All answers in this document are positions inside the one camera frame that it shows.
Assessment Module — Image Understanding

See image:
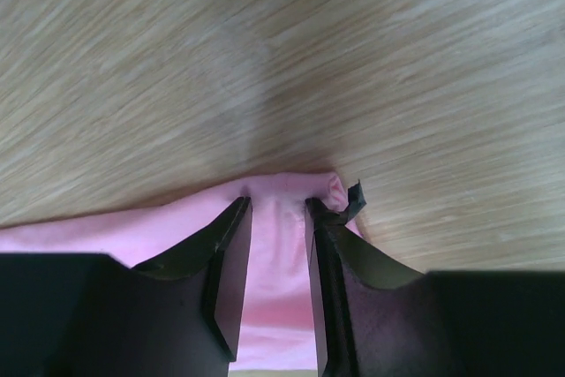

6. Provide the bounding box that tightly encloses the pink t shirt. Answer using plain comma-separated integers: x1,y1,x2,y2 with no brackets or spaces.
1,172,348,371

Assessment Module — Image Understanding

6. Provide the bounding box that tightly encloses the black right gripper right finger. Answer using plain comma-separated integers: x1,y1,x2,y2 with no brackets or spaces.
305,185,564,376

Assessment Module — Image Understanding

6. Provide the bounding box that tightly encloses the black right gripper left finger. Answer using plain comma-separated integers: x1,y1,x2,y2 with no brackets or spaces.
1,197,252,376

